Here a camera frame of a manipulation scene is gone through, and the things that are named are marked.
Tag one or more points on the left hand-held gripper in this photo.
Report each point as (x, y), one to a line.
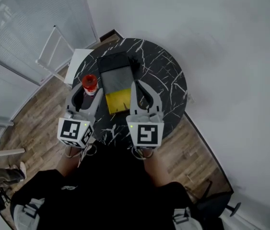
(72, 129)

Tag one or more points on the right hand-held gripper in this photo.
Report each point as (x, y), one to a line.
(146, 133)

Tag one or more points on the small red-capped bottle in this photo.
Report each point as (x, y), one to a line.
(90, 84)

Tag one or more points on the black box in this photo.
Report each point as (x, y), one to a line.
(115, 78)

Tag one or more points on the person's right forearm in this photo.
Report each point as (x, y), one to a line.
(157, 169)

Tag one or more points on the person's left forearm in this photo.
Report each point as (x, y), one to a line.
(68, 160)

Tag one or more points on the yellow pad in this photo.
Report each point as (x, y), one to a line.
(117, 100)

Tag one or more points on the white side table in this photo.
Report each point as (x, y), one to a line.
(75, 65)

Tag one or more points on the white metal rack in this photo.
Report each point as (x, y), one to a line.
(53, 54)

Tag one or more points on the person's black shirt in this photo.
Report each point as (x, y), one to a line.
(106, 190)

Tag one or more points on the black office chair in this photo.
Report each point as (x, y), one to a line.
(215, 203)

